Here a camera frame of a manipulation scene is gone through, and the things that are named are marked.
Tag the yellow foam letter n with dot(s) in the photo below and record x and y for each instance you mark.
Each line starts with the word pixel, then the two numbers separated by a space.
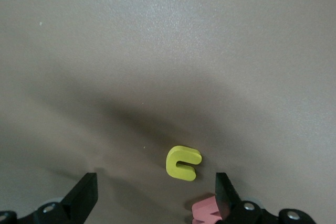
pixel 170 163

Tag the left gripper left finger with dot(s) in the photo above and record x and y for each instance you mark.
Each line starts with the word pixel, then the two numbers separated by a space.
pixel 81 195

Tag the pink foam letter w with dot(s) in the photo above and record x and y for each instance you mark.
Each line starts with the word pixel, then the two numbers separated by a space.
pixel 204 207

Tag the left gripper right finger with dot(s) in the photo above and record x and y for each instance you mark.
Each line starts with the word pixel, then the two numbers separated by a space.
pixel 225 195

